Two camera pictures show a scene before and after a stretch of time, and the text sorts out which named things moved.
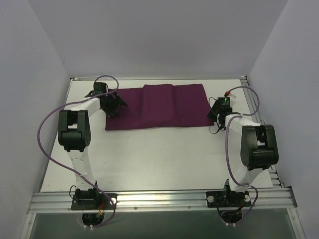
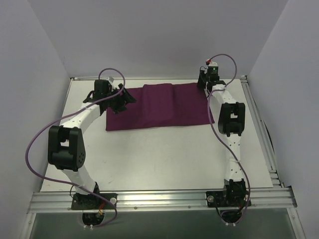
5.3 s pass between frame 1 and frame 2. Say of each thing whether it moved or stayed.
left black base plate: stayed
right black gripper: moved
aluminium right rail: stayed
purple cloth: stayed
